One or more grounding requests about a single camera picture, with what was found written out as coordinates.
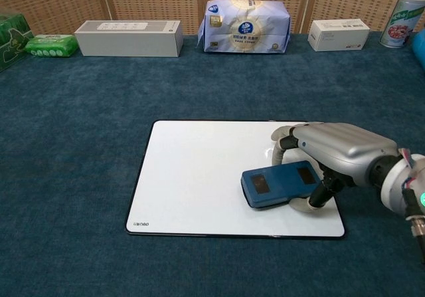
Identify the wet wipes canister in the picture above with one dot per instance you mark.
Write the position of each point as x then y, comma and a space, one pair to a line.
400, 24

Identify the long white power strip box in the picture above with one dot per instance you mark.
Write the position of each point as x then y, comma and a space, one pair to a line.
129, 42

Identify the blue detergent pump bottle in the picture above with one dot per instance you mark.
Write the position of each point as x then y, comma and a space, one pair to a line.
420, 48

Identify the green tea packet display box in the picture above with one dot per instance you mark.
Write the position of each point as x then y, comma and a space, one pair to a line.
11, 41

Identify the blue whiteboard eraser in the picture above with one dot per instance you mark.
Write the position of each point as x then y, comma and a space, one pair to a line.
282, 184

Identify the small white cardboard box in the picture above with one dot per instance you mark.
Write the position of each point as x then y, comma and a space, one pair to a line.
338, 36

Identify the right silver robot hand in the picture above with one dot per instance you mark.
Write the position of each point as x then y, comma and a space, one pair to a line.
345, 147

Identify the white rectangular whiteboard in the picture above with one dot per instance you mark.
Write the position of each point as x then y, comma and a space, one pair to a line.
192, 177

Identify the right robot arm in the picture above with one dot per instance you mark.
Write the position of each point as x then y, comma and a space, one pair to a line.
396, 180

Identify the dark teal table mat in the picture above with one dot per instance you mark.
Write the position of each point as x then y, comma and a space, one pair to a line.
99, 111

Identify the blue white tissue pack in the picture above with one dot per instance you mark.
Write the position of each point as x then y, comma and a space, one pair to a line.
245, 28

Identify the green wipes pack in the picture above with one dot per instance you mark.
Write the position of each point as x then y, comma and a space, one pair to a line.
50, 46

